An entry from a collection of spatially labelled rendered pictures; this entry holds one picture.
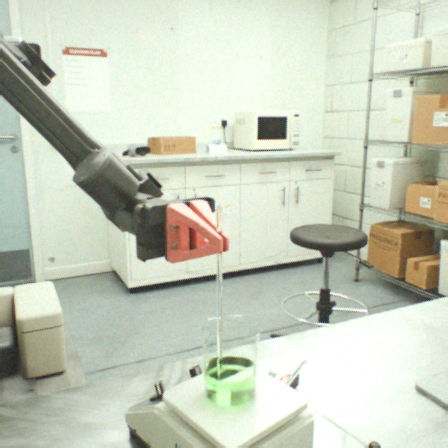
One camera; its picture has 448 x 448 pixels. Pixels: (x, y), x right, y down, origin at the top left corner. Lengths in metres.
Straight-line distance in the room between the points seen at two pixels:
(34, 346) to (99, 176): 1.01
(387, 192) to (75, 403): 2.65
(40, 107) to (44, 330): 0.94
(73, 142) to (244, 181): 2.61
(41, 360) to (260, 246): 2.17
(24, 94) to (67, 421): 0.43
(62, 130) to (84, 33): 2.83
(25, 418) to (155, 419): 0.21
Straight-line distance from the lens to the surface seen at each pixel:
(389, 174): 3.09
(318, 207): 3.59
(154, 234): 0.52
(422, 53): 3.05
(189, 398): 0.53
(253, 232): 3.31
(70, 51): 3.43
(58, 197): 3.43
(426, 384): 0.76
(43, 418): 0.69
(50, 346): 1.51
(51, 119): 0.65
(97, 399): 0.71
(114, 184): 0.56
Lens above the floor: 1.13
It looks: 13 degrees down
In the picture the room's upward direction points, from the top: straight up
